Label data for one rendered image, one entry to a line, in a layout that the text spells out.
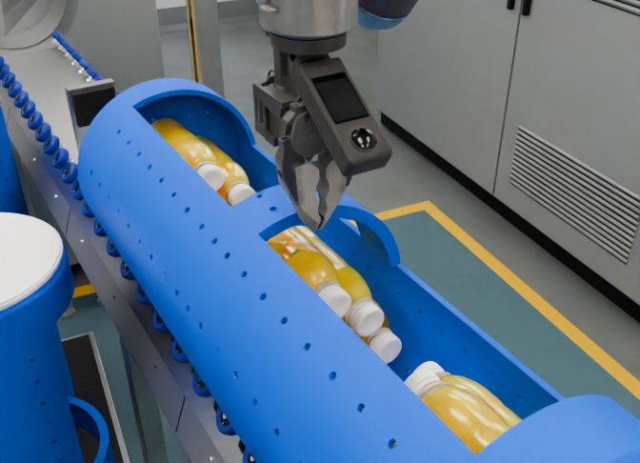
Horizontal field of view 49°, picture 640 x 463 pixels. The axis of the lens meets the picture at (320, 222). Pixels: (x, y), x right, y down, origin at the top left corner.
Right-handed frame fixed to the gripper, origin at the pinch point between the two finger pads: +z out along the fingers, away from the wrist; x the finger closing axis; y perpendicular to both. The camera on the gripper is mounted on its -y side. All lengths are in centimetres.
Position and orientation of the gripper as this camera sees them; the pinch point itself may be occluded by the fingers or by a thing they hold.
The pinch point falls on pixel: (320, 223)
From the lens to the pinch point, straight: 74.4
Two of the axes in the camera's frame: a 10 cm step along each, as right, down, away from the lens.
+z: 0.0, 8.5, 5.3
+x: -8.5, 2.8, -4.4
